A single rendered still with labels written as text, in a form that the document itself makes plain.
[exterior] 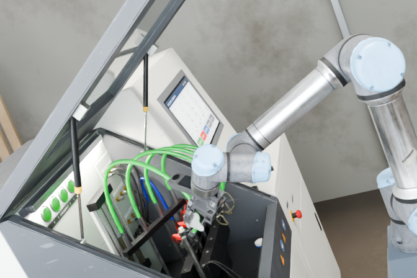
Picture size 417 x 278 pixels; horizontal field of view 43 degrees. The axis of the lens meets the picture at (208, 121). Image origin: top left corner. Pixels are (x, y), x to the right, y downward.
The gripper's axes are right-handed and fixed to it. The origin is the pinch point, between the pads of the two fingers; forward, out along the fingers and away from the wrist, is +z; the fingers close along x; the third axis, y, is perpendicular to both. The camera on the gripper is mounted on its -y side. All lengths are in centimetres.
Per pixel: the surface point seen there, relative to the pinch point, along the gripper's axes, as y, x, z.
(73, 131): -28.9, -13.3, -34.0
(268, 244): 20.2, 14.3, 21.6
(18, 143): -190, 51, 197
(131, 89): -52, 34, 13
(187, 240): 0.9, -5.4, 6.9
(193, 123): -37, 53, 44
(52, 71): -201, 105, 172
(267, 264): 23.9, 5.8, 15.4
